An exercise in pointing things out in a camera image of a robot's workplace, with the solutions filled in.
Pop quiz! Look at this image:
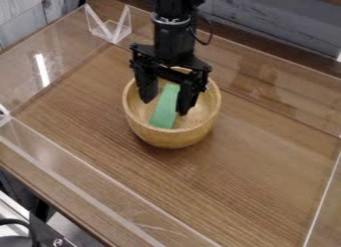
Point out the green rectangular block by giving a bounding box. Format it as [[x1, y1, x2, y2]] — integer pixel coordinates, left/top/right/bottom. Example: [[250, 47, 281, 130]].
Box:
[[150, 84, 179, 129]]

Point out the brown wooden bowl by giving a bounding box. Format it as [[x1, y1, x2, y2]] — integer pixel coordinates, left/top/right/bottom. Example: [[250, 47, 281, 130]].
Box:
[[123, 79, 220, 148]]

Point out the black cable bottom left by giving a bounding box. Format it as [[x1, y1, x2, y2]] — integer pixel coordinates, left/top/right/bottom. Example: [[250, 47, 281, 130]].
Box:
[[0, 218, 45, 247]]

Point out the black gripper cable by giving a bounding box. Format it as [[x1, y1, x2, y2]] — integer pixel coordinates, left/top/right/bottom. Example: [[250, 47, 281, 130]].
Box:
[[187, 11, 214, 47]]

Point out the clear acrylic tray wall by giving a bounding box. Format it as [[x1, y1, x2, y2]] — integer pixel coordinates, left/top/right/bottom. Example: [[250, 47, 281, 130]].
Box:
[[0, 104, 215, 247]]

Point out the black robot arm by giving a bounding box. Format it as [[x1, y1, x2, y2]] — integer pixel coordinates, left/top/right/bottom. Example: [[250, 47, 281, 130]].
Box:
[[129, 0, 211, 116]]

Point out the clear acrylic corner bracket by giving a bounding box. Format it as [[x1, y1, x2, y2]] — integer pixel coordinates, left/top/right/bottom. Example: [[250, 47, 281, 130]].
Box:
[[84, 4, 132, 44]]

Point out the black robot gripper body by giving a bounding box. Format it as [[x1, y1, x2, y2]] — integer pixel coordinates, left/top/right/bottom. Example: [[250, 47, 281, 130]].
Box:
[[131, 13, 211, 92]]

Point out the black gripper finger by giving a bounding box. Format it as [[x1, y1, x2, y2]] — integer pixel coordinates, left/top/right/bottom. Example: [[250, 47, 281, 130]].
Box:
[[175, 80, 199, 116], [135, 69, 159, 104]]

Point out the black metal table bracket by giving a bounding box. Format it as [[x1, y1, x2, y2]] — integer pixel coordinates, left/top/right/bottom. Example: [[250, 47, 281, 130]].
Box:
[[29, 214, 77, 247]]

